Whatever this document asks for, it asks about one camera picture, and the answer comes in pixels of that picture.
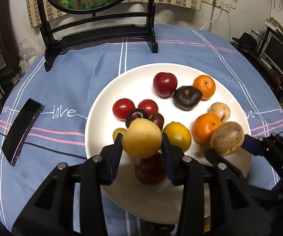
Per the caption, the wrinkled dark passion fruit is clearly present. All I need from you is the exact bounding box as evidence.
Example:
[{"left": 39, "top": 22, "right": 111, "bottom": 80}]
[{"left": 173, "top": 86, "right": 203, "bottom": 111}]

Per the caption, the white cable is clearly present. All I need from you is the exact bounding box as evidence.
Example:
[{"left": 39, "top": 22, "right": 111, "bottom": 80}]
[{"left": 200, "top": 6, "right": 222, "bottom": 31}]

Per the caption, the mandarin orange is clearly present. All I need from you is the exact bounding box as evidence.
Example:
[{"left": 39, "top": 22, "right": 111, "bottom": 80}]
[
  {"left": 193, "top": 75, "right": 216, "bottom": 101},
  {"left": 192, "top": 113, "right": 222, "bottom": 145}
]

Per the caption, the dark maroon small fruit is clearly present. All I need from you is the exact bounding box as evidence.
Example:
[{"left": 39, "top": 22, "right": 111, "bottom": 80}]
[
  {"left": 147, "top": 112, "right": 165, "bottom": 131},
  {"left": 135, "top": 152, "right": 168, "bottom": 185}
]

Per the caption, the clear plastic bag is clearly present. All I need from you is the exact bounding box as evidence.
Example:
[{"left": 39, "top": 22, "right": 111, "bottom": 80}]
[{"left": 19, "top": 44, "right": 39, "bottom": 72}]

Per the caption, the blue striped tablecloth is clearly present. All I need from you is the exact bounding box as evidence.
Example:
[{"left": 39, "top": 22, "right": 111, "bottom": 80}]
[{"left": 0, "top": 24, "right": 283, "bottom": 236}]

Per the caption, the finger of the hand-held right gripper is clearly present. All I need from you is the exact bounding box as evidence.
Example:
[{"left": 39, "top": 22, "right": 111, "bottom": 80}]
[
  {"left": 204, "top": 148, "right": 279, "bottom": 202},
  {"left": 241, "top": 132, "right": 283, "bottom": 175}
]

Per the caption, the red cherry tomato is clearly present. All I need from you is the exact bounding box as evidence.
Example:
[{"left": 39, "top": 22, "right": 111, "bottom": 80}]
[
  {"left": 138, "top": 99, "right": 159, "bottom": 116},
  {"left": 112, "top": 98, "right": 135, "bottom": 121}
]

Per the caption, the white oval plate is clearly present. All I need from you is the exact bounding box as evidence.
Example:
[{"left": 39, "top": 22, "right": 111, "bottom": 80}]
[{"left": 85, "top": 63, "right": 252, "bottom": 225}]

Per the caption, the pale speckled passion fruit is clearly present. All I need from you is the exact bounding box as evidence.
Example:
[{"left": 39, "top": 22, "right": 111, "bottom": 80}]
[{"left": 208, "top": 102, "right": 231, "bottom": 123}]

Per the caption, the flat cardboard box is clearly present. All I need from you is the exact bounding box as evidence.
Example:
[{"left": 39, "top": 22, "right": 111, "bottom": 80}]
[{"left": 265, "top": 17, "right": 283, "bottom": 33}]

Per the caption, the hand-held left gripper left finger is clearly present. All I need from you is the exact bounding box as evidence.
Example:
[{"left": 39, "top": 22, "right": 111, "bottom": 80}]
[{"left": 11, "top": 133, "right": 124, "bottom": 236}]

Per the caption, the pale yellow round fruit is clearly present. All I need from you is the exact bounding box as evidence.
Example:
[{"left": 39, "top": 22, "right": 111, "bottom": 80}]
[{"left": 121, "top": 118, "right": 163, "bottom": 159}]

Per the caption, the tan passion fruit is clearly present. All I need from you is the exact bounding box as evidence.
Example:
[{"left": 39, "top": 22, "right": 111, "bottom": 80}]
[{"left": 210, "top": 121, "right": 245, "bottom": 156}]

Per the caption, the round embroidered screen black stand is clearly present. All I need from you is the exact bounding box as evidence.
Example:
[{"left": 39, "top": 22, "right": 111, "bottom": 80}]
[{"left": 35, "top": 0, "right": 159, "bottom": 72}]

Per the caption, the small yellow fruit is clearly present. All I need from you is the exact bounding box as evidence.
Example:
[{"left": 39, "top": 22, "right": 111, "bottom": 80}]
[{"left": 112, "top": 128, "right": 127, "bottom": 143}]

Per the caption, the dark purple cherry tomato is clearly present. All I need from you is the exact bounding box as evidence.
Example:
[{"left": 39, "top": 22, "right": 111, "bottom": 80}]
[{"left": 125, "top": 108, "right": 148, "bottom": 128}]

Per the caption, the black smartphone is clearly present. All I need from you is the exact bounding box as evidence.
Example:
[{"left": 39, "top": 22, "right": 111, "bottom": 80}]
[{"left": 1, "top": 98, "right": 45, "bottom": 167}]

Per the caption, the black desk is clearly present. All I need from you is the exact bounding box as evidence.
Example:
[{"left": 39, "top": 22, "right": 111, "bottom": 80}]
[{"left": 232, "top": 38, "right": 283, "bottom": 96}]

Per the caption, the black hat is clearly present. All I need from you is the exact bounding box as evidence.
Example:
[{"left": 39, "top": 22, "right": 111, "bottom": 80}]
[{"left": 232, "top": 32, "right": 258, "bottom": 52}]

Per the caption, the dark red plum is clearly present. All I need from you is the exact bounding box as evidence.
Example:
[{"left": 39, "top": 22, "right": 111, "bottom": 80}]
[{"left": 153, "top": 72, "right": 178, "bottom": 97}]

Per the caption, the yellow-orange round fruit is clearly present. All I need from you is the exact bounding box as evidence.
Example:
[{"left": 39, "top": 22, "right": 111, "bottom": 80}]
[{"left": 162, "top": 122, "right": 192, "bottom": 152}]

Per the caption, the white power strip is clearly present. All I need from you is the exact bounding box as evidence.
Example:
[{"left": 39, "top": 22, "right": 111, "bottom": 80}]
[{"left": 211, "top": 0, "right": 231, "bottom": 10}]

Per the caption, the computer monitor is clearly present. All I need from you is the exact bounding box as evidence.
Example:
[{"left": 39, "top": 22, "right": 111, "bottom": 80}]
[{"left": 262, "top": 34, "right": 283, "bottom": 75}]

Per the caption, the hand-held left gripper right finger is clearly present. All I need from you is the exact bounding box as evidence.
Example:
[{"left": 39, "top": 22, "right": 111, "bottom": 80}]
[{"left": 161, "top": 133, "right": 272, "bottom": 236}]

